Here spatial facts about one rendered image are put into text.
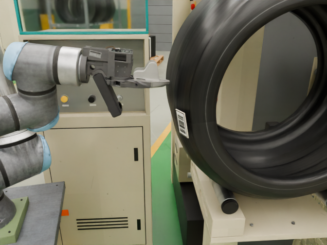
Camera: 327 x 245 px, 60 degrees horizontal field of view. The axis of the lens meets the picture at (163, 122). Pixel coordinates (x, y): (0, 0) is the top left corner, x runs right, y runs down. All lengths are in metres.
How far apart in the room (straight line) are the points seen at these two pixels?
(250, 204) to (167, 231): 1.13
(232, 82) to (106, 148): 0.72
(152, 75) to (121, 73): 0.07
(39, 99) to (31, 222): 0.65
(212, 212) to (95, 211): 0.96
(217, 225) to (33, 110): 0.54
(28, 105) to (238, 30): 0.50
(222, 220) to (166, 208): 1.42
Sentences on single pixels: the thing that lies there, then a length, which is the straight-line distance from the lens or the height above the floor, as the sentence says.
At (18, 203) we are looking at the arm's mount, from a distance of 1.34.
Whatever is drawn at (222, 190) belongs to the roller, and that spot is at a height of 0.92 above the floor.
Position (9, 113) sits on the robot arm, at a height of 1.15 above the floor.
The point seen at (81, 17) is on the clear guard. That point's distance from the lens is 1.33.
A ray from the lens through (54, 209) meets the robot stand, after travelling 1.31.
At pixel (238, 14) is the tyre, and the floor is 1.36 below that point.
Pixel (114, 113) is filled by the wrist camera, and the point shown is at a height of 1.13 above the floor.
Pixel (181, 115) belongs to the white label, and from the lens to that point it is 0.62.
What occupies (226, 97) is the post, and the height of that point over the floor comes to 1.08.
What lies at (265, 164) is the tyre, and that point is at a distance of 0.97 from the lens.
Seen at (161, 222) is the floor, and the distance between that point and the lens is 2.08.
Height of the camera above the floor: 1.37
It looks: 22 degrees down
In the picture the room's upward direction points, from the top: straight up
